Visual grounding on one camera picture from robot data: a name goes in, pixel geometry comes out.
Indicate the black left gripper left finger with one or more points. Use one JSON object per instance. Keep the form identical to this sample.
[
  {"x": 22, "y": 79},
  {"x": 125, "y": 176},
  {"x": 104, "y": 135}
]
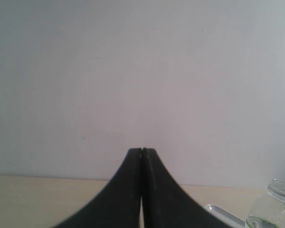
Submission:
[{"x": 117, "y": 205}]

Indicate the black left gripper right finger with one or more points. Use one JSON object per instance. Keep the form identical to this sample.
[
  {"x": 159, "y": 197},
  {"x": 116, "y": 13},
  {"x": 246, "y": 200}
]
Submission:
[{"x": 164, "y": 203}]

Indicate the clear plastic water bottle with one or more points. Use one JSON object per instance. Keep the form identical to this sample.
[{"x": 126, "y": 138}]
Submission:
[{"x": 268, "y": 211}]

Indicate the white plastic tray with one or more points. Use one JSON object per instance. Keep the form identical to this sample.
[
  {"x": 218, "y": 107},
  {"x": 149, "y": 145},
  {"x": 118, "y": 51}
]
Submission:
[{"x": 225, "y": 216}]

